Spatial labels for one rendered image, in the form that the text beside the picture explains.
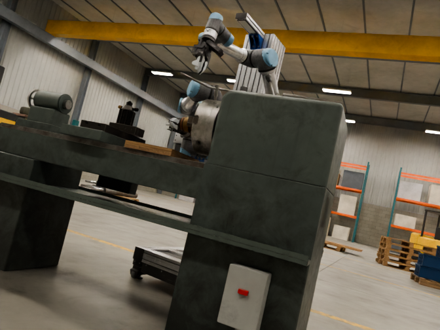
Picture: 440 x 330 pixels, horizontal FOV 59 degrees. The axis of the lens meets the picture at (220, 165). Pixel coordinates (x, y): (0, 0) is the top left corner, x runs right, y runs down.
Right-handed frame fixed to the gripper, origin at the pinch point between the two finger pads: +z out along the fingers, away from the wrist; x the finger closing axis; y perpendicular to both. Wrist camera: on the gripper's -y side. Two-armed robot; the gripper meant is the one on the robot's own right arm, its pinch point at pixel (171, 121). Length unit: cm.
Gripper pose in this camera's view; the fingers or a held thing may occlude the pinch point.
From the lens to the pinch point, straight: 229.3
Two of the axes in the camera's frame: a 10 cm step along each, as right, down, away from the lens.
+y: -9.1, -1.8, 3.7
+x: 2.3, -9.7, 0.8
